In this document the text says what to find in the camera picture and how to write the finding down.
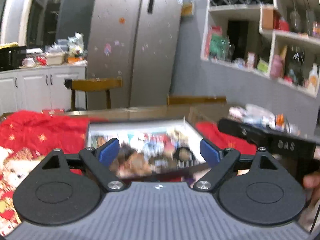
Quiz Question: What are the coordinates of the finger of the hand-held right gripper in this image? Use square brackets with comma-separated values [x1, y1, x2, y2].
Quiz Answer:
[218, 118, 276, 147]

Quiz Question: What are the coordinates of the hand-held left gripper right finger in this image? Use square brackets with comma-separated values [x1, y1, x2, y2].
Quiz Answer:
[192, 139, 286, 192]

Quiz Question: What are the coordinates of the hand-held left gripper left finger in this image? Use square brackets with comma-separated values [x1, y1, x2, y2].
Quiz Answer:
[41, 138, 125, 192]

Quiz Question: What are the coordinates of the black white-trimmed scrunchie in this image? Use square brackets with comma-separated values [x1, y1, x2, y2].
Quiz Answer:
[174, 146, 195, 160]

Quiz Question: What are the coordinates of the dark grey cardboard box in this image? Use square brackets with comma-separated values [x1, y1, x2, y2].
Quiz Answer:
[85, 116, 211, 181]

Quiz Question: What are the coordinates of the person's right hand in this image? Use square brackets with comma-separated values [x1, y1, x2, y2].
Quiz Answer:
[301, 172, 320, 220]

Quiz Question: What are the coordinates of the pink crumpled tissue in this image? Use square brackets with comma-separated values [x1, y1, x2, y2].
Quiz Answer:
[229, 106, 248, 121]

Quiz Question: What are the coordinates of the brown furry scrunchie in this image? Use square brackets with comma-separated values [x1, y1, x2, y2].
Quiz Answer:
[110, 147, 153, 178]

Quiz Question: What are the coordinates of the printed paper sheet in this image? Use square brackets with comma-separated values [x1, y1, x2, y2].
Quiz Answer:
[91, 129, 181, 156]

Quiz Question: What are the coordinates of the wooden chair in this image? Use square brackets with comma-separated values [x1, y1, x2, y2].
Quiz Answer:
[64, 77, 123, 112]
[167, 95, 227, 107]

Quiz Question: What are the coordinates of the white bottle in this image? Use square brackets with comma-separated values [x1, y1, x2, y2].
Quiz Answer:
[307, 63, 319, 96]

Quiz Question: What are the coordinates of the small green box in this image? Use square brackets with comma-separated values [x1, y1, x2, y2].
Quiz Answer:
[257, 58, 269, 73]

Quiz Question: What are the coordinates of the pink bottle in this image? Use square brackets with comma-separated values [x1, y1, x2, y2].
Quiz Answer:
[270, 54, 284, 79]

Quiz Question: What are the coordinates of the red bear printed blanket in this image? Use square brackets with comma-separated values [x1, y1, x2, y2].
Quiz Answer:
[0, 110, 258, 233]

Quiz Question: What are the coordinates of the dark glass bottle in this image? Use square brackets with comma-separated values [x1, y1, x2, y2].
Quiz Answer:
[286, 46, 305, 86]

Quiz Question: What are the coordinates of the green printed bag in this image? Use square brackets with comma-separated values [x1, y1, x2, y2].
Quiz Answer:
[208, 27, 231, 61]

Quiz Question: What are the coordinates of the white kitchen cabinet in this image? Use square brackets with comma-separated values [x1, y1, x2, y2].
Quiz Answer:
[0, 64, 88, 114]

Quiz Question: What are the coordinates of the beige basin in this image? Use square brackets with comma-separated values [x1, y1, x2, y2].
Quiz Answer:
[45, 52, 66, 66]

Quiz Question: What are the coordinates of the silver refrigerator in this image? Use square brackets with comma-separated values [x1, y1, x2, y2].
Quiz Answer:
[86, 0, 184, 109]

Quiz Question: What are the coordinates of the red container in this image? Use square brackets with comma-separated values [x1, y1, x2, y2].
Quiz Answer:
[274, 17, 290, 32]

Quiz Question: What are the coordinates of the brown wooden box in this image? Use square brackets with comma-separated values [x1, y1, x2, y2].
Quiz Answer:
[261, 7, 276, 29]

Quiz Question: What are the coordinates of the black microwave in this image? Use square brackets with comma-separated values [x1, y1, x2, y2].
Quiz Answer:
[0, 45, 27, 72]

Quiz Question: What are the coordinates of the white wall shelf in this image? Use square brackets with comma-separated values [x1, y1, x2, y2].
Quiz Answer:
[201, 0, 320, 98]

